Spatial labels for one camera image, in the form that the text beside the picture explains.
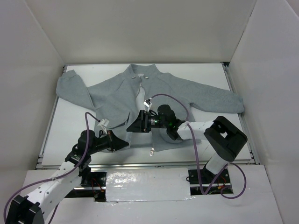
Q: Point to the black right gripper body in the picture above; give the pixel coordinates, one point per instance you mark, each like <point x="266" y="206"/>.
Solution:
<point x="144" y="121"/>

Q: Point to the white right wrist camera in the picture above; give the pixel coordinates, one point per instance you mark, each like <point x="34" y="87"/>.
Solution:
<point x="148" y="104"/>

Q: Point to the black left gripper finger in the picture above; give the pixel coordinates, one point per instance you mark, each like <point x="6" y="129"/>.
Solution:
<point x="118" y="144"/>
<point x="113" y="138"/>

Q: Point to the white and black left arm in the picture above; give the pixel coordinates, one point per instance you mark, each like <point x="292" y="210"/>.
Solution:
<point x="36" y="206"/>

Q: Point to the grey zip-up jacket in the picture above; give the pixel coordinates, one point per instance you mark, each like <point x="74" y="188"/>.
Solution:
<point x="115" y="99"/>

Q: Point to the white taped cover plate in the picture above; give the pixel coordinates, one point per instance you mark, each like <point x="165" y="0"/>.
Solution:
<point x="154" y="184"/>

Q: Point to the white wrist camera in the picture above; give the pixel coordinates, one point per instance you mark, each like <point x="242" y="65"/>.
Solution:
<point x="103" y="125"/>
<point x="148" y="104"/>

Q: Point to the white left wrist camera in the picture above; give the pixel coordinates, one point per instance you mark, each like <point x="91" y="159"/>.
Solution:
<point x="103" y="125"/>

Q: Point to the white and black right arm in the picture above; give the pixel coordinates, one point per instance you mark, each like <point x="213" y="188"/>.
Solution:
<point x="224" y="137"/>

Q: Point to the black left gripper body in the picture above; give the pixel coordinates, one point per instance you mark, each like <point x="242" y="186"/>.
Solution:
<point x="110" y="141"/>

